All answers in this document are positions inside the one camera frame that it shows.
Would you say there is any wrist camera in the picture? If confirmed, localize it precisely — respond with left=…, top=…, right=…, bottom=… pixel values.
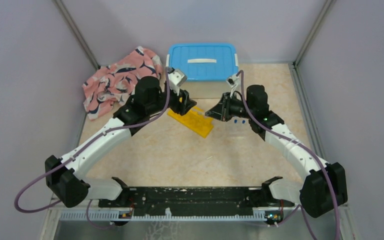
left=166, top=67, right=187, bottom=96
left=226, top=73, right=241, bottom=98

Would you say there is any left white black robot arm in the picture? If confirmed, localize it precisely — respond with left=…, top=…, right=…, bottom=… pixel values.
left=44, top=71, right=197, bottom=208

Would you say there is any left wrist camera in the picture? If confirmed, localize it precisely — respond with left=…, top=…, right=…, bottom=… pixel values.
left=166, top=67, right=187, bottom=96

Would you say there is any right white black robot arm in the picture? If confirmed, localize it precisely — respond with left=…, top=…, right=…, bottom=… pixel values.
left=205, top=84, right=348, bottom=218

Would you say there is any blue plastic bin lid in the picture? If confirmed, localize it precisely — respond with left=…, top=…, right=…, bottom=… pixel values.
left=165, top=42, right=239, bottom=82

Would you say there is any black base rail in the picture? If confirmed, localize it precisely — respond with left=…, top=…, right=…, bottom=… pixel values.
left=98, top=186, right=294, bottom=217

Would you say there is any yellow test tube rack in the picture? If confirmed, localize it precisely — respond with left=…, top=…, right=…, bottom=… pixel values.
left=167, top=106, right=214, bottom=138

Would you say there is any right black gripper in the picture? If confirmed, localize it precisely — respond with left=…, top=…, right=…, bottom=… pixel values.
left=205, top=92, right=255, bottom=122

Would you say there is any clear plastic tube rack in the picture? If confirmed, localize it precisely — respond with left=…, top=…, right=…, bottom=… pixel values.
left=225, top=117, right=251, bottom=137

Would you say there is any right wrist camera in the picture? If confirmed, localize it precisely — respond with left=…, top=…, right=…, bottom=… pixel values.
left=226, top=73, right=241, bottom=98

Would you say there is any pink patterned cloth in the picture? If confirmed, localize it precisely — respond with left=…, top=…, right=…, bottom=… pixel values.
left=82, top=46, right=163, bottom=121

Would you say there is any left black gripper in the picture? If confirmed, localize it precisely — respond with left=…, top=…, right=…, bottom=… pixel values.
left=147, top=82, right=197, bottom=116

